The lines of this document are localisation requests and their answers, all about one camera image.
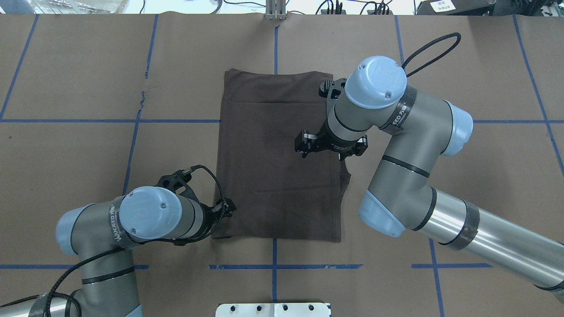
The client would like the white camera pillar base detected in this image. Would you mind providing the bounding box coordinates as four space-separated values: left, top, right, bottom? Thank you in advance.
215 302 332 317

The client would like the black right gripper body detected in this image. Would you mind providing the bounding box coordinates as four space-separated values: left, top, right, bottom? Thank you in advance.
318 78 366 154

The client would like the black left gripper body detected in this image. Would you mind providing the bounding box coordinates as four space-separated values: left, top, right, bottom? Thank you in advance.
156 170 220 211

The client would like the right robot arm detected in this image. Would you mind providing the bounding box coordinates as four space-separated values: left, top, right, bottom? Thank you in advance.
295 56 563 302

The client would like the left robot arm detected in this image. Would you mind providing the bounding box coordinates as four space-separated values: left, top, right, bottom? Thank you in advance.
1 165 236 317

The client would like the black box with label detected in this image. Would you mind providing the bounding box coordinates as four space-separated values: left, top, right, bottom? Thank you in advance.
415 0 504 16

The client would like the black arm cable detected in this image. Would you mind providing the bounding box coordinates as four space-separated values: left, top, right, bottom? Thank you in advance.
400 32 462 79
0 165 230 317

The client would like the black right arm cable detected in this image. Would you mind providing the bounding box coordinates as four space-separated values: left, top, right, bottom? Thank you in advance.
400 32 462 79

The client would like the dark brown t-shirt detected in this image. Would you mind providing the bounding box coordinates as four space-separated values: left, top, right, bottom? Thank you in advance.
212 69 350 243

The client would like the aluminium frame post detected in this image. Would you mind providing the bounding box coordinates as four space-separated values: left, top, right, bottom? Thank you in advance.
265 0 287 21

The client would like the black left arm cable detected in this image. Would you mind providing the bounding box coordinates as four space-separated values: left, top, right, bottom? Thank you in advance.
0 165 230 317

